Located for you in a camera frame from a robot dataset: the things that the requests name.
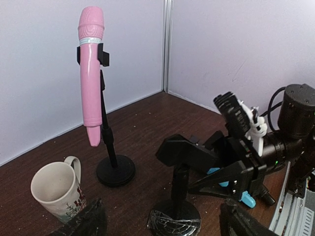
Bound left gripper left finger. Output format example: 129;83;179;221
49;198;107;236

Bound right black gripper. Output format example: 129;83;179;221
188;92;290;201

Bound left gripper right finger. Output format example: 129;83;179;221
220;199;277;236

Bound blue toy microphone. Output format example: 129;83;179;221
207;167;256;208

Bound black microphone stand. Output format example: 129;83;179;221
77;43;135;187

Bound taped base microphone stand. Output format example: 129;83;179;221
147;134;218;236

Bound pink toy microphone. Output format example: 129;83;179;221
78;6;104;147

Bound black toy microphone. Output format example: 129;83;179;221
258;185;276;207

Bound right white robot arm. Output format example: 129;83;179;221
189;84;315;206

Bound white ceramic mug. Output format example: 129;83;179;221
30;156;87;224

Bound front aluminium rail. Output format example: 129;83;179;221
269;163;315;236

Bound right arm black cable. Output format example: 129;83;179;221
260;86;288;133

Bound right aluminium frame post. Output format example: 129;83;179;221
162;0;174;93

